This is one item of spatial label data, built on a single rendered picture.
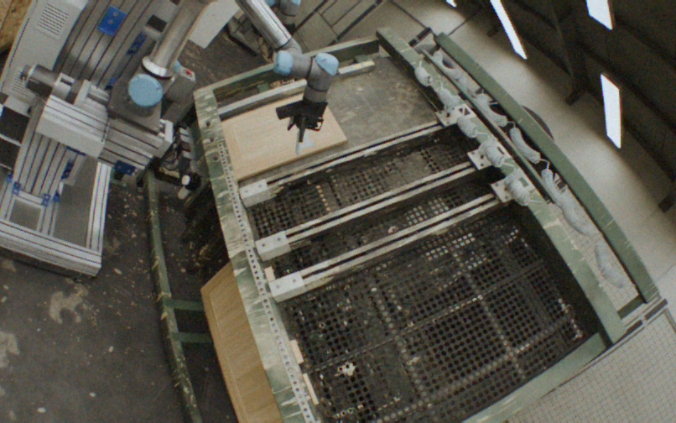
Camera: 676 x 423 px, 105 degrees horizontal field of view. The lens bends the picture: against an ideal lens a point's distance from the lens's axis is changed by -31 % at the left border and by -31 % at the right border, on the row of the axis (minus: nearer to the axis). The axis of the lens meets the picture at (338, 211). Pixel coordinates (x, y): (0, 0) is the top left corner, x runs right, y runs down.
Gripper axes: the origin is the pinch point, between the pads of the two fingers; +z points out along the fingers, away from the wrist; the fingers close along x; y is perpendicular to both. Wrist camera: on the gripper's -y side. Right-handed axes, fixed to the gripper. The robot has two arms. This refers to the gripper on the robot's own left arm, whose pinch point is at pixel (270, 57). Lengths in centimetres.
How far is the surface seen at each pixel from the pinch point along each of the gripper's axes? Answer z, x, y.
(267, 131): 34.5, -16.0, 4.9
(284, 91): 24.1, 9.5, 16.4
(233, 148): 43.2, -21.2, -12.2
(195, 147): 53, -9, -31
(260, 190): 37, -57, -5
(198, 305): 118, -68, -29
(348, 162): 20, -54, 32
